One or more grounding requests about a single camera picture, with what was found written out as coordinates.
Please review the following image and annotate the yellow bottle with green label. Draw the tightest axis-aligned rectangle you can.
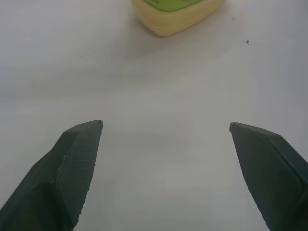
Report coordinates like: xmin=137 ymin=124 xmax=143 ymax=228
xmin=131 ymin=0 xmax=226 ymax=38

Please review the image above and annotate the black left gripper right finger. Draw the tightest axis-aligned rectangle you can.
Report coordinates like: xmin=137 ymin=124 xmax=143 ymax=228
xmin=229 ymin=122 xmax=308 ymax=231

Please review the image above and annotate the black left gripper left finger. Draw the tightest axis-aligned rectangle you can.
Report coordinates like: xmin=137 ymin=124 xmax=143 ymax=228
xmin=0 ymin=119 xmax=104 ymax=231

